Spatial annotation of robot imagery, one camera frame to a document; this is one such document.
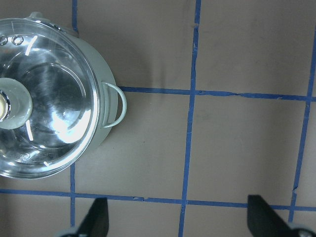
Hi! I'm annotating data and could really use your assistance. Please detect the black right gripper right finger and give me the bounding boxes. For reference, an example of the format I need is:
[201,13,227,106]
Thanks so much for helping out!
[247,195,316,237]

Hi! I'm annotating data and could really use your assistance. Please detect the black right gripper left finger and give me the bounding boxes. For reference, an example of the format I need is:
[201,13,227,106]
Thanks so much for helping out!
[57,197,110,237]

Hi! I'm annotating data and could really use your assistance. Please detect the glass pot lid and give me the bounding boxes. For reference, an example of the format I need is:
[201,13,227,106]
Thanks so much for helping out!
[0,18,100,179]

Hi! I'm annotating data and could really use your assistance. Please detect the light green steel pot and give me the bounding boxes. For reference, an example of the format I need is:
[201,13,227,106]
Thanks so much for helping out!
[0,11,127,180]

